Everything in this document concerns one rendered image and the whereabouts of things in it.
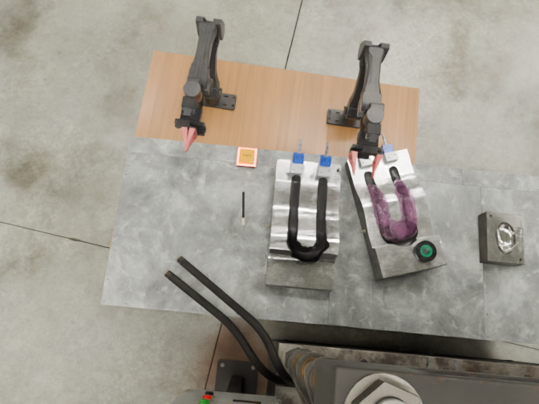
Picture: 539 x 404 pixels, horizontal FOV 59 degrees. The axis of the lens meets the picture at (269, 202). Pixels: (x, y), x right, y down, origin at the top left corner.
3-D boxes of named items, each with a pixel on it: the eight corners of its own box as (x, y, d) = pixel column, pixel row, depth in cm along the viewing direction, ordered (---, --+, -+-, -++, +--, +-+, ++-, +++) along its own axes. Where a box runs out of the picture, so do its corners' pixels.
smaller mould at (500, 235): (478, 215, 200) (486, 211, 194) (513, 218, 201) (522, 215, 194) (479, 263, 195) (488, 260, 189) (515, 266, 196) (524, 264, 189)
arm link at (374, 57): (384, 111, 163) (391, 33, 170) (358, 107, 163) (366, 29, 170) (374, 126, 175) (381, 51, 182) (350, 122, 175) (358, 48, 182)
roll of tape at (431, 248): (410, 244, 185) (413, 243, 181) (429, 240, 186) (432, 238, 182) (416, 264, 183) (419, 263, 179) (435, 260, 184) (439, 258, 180)
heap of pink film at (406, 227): (362, 184, 195) (366, 179, 188) (403, 176, 197) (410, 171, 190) (379, 246, 189) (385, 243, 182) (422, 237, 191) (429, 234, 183)
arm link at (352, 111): (361, 123, 197) (382, 50, 174) (345, 121, 197) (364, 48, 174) (360, 115, 202) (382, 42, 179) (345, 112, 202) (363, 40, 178)
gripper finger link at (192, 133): (191, 149, 157) (196, 123, 159) (169, 146, 157) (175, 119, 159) (193, 155, 164) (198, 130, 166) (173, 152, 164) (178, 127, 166)
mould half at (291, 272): (276, 166, 202) (277, 155, 189) (337, 171, 203) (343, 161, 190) (265, 285, 189) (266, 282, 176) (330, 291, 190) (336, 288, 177)
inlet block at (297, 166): (293, 137, 190) (294, 139, 185) (306, 138, 190) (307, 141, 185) (289, 169, 194) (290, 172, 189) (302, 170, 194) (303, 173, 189)
